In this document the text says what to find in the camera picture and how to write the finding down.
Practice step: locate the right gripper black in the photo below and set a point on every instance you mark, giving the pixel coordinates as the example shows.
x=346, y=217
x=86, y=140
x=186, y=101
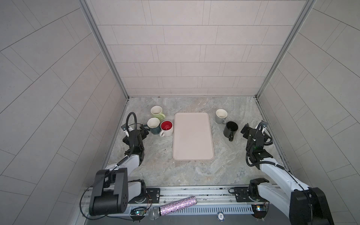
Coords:
x=249, y=131

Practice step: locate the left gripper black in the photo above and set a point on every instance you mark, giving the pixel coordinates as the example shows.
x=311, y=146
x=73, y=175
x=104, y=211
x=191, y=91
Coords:
x=142, y=136

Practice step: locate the dark green faceted mug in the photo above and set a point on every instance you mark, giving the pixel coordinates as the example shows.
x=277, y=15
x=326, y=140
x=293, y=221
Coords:
x=153, y=125

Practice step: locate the black mug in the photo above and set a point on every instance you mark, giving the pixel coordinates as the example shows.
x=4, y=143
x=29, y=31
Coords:
x=230, y=129

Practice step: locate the white mug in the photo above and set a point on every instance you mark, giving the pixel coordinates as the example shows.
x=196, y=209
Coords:
x=166, y=129

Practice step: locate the light green mug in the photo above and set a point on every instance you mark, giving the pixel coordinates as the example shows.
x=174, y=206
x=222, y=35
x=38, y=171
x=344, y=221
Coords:
x=157, y=112

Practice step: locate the grey mug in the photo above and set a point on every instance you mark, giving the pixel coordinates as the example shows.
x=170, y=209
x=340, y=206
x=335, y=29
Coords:
x=221, y=116

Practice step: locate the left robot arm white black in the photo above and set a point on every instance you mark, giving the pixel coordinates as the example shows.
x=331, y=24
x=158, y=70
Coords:
x=112, y=190

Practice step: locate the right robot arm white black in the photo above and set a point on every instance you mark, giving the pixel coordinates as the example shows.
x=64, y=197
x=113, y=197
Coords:
x=302, y=204

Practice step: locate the beige rectangular tray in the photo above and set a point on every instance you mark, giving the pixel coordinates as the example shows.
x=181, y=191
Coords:
x=192, y=137

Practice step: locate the right circuit board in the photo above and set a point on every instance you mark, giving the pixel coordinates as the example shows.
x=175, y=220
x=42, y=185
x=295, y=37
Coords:
x=259, y=211

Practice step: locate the circuit board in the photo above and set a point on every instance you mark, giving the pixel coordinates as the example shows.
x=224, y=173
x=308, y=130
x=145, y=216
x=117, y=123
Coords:
x=259, y=211
x=139, y=211

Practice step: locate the left circuit board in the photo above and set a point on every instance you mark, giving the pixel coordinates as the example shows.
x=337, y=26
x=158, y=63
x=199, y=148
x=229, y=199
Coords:
x=139, y=211

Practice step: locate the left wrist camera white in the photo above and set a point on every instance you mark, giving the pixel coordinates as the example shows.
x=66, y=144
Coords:
x=124, y=129

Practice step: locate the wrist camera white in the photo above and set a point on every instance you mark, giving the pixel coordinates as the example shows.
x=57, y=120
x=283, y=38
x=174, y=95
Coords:
x=263, y=126
x=124, y=129

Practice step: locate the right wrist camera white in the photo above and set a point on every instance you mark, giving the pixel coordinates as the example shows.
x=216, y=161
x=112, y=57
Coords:
x=263, y=126

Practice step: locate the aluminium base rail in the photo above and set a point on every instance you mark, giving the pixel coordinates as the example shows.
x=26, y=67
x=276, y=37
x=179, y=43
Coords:
x=197, y=194

